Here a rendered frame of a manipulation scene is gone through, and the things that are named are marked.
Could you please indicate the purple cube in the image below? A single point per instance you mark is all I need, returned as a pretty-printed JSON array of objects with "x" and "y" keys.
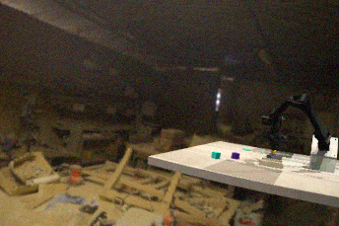
[{"x": 235, "y": 155}]

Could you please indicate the small teal cube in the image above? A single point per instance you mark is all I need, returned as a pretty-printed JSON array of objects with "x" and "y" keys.
[{"x": 216, "y": 155}]

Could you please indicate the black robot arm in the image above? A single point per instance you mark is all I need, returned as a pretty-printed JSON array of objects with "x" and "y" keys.
[{"x": 320, "y": 132}]

